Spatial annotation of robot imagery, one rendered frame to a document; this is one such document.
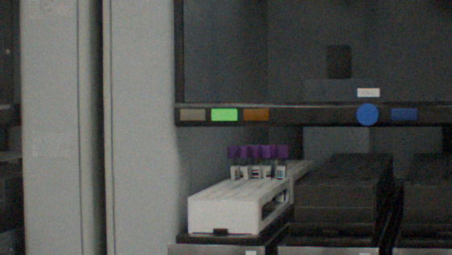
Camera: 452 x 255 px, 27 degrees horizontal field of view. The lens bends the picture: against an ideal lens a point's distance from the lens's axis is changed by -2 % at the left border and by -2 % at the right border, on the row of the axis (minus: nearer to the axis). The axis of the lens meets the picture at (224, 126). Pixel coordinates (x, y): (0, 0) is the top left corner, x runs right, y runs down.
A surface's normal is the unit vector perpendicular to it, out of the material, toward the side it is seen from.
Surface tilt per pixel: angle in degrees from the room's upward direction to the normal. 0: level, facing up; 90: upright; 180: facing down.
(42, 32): 90
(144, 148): 90
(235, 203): 90
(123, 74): 90
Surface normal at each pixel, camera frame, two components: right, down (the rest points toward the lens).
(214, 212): -0.22, 0.05
